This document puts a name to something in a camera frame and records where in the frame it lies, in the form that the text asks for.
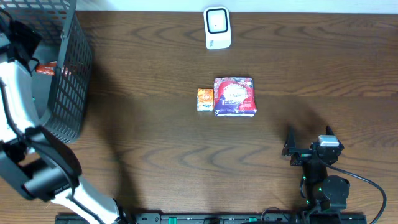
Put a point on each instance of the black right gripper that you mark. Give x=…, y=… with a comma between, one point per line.
x=302, y=155

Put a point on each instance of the purple pink floral liner pack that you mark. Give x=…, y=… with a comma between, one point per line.
x=234, y=96

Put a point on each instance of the orange tissue pack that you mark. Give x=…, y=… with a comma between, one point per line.
x=205, y=99

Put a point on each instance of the orange-red snack bar wrapper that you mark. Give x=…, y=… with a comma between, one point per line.
x=46, y=69

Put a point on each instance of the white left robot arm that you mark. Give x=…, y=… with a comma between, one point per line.
x=34, y=162

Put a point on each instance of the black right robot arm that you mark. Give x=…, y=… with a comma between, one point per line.
x=326, y=194

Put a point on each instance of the white barcode scanner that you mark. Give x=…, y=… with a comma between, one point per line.
x=217, y=28

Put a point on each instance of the dark grey plastic basket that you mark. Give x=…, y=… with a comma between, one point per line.
x=59, y=99

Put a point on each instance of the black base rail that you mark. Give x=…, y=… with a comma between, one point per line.
x=272, y=217

